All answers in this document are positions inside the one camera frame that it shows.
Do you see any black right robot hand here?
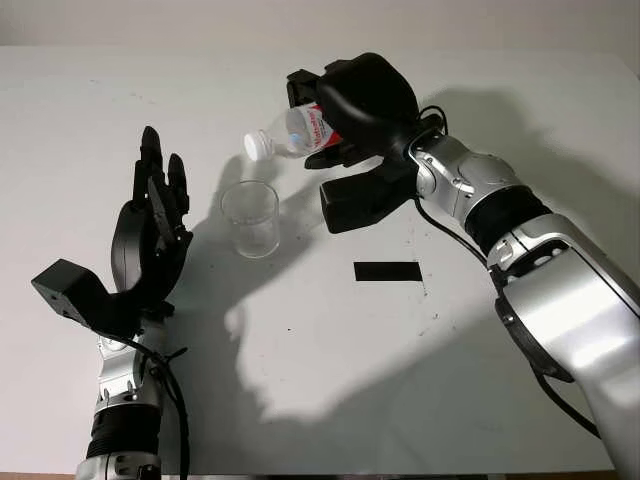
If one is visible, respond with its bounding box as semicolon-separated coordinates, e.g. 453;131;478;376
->
285;52;426;171

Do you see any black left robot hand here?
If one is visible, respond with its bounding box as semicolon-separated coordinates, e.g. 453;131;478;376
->
108;125;195;299

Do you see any clear plastic water bottle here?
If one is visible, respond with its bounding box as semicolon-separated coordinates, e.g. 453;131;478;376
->
243;102;346;162

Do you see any clear glass cup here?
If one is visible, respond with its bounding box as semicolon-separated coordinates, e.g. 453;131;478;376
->
219;180;281;259

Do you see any black tape rectangle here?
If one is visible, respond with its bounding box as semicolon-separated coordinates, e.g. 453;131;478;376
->
353;260;422;283

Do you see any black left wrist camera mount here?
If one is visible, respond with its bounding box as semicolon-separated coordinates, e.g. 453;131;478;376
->
30;258;174;341

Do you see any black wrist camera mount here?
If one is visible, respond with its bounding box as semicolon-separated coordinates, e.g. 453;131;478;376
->
319;139;419;235
30;258;174;341

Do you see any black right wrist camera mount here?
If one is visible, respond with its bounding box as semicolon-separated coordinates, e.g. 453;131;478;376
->
319;139;419;235

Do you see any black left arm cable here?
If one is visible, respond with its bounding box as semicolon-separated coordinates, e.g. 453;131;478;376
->
127;337;191;480

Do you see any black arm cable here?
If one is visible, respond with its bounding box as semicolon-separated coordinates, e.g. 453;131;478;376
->
127;337;191;480
412;104;601;440

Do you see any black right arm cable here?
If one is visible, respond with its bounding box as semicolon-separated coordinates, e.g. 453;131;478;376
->
412;104;601;440

